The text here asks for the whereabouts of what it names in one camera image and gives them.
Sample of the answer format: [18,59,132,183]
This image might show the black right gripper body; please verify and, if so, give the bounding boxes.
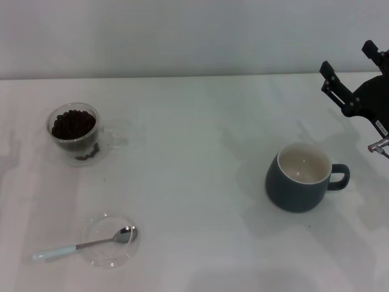
[343,72,389,137]

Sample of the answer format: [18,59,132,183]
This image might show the silver cable connector plug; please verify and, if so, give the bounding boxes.
[367,136,389,159]

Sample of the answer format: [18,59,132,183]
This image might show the dark teal ceramic mug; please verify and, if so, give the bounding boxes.
[264,142,351,214]

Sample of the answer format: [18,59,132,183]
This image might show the clear round glass saucer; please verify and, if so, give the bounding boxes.
[81,212,143,269]

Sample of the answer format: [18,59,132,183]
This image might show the clear double-wall glass cup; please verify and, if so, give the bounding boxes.
[45,102,129,167]

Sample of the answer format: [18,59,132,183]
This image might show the dark coffee beans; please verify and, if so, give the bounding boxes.
[50,109,102,161]

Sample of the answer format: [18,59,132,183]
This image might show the metal spoon with blue handle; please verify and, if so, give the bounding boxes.
[32,225,139,263]

